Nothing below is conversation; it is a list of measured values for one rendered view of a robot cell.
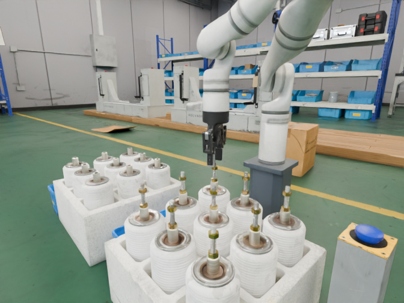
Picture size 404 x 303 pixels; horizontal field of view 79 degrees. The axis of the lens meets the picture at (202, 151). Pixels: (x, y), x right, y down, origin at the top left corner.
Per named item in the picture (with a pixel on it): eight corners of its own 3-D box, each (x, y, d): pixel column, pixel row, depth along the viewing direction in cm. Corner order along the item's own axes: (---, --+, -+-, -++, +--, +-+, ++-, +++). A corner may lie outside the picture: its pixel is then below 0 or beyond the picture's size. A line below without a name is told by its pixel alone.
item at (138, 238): (134, 300, 58) (129, 233, 53) (125, 274, 66) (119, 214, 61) (172, 285, 62) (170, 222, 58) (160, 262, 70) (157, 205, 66)
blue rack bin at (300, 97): (303, 100, 515) (304, 90, 509) (323, 101, 491) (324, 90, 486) (295, 101, 478) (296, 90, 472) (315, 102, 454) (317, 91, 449)
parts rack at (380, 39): (174, 103, 793) (172, 38, 743) (380, 117, 444) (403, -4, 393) (158, 104, 747) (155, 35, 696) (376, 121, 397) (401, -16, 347)
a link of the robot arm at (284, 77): (289, 64, 83) (285, 115, 88) (261, 64, 83) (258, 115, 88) (299, 61, 74) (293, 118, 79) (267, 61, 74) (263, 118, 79)
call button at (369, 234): (358, 231, 44) (359, 220, 43) (384, 241, 41) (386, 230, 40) (350, 240, 41) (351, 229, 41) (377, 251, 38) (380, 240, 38)
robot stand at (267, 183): (257, 220, 105) (262, 153, 97) (291, 234, 96) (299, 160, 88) (239, 235, 95) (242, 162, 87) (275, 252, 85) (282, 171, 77)
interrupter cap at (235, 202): (240, 214, 61) (240, 211, 61) (225, 202, 68) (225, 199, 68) (264, 208, 64) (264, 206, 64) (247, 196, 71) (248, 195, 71)
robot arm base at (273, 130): (265, 156, 94) (268, 110, 89) (288, 160, 88) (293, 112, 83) (253, 161, 87) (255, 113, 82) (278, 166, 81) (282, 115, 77)
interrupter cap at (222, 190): (229, 188, 77) (229, 186, 77) (223, 198, 70) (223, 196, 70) (206, 185, 80) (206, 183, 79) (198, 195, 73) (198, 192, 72)
